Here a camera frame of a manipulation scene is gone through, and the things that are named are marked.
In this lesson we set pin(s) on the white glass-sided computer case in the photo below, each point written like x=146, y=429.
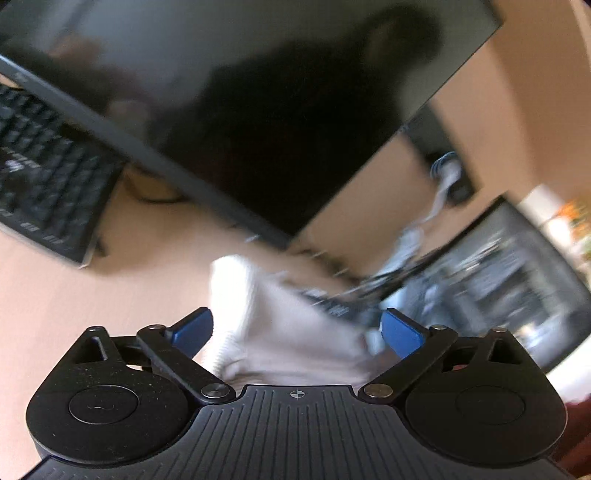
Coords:
x=498, y=286

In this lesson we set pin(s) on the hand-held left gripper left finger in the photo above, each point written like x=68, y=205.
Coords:
x=191, y=330

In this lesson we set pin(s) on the black keyboard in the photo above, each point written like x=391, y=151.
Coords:
x=46, y=184

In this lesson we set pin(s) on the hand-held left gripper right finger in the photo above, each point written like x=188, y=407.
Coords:
x=401, y=334

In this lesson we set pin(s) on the beige striped knit garment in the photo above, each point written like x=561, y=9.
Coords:
x=286, y=337

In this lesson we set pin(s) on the black computer monitor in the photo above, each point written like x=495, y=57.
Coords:
x=231, y=115

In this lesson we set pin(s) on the black socket strip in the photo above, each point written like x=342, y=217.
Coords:
x=431, y=138

